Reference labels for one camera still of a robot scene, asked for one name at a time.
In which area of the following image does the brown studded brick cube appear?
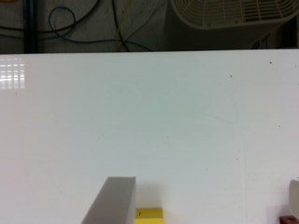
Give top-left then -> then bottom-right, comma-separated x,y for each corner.
279,216 -> 299,224

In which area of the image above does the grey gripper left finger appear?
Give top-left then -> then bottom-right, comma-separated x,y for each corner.
81,177 -> 136,224

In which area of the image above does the black cable on floor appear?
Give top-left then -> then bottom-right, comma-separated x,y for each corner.
0,0 -> 104,35

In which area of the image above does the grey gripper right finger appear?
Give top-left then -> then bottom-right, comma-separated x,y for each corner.
289,180 -> 299,219

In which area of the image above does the yellow cable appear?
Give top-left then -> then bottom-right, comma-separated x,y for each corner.
116,0 -> 133,51

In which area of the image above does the blue cable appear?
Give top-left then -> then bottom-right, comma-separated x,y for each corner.
0,6 -> 153,52

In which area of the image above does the yellow wooden cube with hole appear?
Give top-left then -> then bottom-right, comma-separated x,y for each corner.
134,208 -> 164,224

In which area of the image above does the white fan grille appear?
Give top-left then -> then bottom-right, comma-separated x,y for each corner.
170,0 -> 299,29

